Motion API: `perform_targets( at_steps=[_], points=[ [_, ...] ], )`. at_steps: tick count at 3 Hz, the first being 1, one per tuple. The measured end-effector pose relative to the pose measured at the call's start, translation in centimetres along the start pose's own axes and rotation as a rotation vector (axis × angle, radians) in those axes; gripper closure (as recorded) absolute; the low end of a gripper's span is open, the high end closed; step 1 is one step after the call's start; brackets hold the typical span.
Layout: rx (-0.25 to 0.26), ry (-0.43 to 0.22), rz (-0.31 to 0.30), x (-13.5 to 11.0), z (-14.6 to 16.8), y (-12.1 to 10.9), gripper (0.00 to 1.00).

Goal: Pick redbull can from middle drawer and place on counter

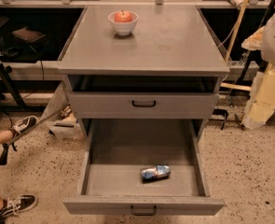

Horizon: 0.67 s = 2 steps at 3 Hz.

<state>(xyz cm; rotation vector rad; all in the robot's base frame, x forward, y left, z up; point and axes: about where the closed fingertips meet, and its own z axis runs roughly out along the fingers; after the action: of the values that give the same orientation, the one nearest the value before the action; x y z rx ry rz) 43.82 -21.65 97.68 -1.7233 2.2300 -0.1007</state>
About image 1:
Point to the open grey middle drawer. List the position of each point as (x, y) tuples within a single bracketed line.
[(117, 150)]

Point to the black white sneaker lower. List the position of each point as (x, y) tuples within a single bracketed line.
[(12, 207)]

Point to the grey grabber stick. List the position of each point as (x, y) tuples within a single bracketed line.
[(3, 157)]

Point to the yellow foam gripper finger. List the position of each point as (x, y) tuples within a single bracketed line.
[(261, 105)]

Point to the clear plastic bag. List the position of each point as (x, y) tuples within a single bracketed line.
[(60, 117)]

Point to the black white sneaker upper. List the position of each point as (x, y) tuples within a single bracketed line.
[(23, 125)]

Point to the black white sneaker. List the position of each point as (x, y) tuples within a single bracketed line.
[(23, 125), (12, 207)]

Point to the grey drawer cabinet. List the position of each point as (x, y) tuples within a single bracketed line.
[(169, 51)]

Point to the black middle drawer handle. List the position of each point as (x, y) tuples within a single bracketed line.
[(143, 212)]

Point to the black top drawer handle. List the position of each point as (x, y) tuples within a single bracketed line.
[(143, 104)]

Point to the black drawer handle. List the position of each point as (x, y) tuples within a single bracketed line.
[(143, 212), (143, 104)]

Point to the closed grey top drawer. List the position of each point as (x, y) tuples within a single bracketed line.
[(117, 105)]

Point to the wooden stick frame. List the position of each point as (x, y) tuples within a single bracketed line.
[(235, 30)]

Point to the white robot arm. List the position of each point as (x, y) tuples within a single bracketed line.
[(263, 40)]

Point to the white ceramic bowl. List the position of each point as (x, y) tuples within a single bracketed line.
[(123, 28)]

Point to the red apple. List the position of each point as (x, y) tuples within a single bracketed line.
[(123, 16)]

